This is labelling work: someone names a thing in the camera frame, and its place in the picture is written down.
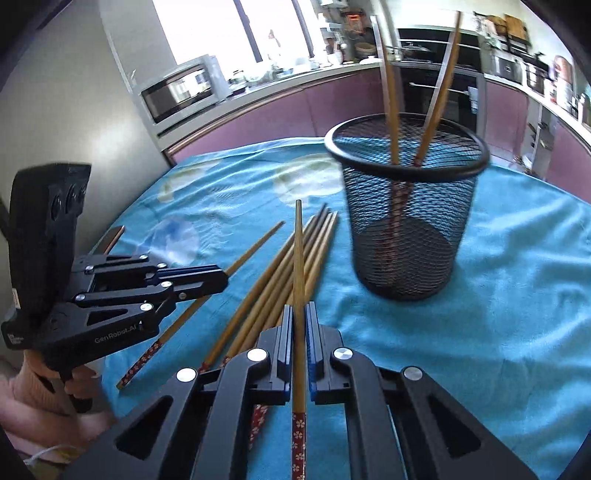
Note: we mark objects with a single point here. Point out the person's left hand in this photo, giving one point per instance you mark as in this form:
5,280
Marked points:
90,381

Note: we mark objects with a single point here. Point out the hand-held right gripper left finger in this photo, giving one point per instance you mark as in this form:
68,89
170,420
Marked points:
288,337

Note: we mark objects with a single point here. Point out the pink lower kitchen cabinets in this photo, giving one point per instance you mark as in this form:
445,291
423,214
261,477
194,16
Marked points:
277,110
568,152

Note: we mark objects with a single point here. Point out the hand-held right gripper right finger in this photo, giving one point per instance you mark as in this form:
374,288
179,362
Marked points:
312,337

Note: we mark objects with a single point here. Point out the white kitchen countertop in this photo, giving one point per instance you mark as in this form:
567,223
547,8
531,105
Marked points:
531,94
277,85

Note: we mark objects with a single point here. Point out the blue printed tablecloth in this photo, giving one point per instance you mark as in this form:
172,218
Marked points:
485,323

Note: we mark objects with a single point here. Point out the wooden chopstick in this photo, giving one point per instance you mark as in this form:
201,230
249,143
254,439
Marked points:
260,290
390,101
276,286
442,92
326,244
317,244
299,277
258,244
113,240

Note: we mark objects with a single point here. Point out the pink kettle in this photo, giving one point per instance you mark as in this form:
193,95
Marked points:
563,81

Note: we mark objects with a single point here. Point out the kitchen window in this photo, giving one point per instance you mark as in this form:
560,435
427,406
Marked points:
203,27

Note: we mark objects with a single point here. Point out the black counter rack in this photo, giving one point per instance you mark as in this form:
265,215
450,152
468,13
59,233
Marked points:
496,32

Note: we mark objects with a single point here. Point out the black built-in oven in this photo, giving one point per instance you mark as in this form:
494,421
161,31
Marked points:
415,97

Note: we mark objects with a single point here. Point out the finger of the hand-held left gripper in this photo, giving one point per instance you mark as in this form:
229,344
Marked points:
203,277
138,293

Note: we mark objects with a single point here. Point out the wooden cutting board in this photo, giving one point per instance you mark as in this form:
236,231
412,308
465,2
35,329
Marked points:
516,26

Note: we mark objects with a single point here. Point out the stainless steel pot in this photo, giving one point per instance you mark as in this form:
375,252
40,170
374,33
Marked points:
535,76

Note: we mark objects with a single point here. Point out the white microwave oven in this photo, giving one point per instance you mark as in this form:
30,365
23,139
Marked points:
180,92

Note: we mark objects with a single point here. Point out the silver rice cooker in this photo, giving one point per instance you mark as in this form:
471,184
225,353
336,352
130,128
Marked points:
505,64

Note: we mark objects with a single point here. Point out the person's left forearm pink sleeve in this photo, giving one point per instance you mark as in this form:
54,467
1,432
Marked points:
32,392

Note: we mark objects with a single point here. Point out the dark wok on stove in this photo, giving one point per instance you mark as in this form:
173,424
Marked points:
415,50

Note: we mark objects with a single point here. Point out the black mesh utensil holder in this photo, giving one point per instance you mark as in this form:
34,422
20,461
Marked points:
415,258

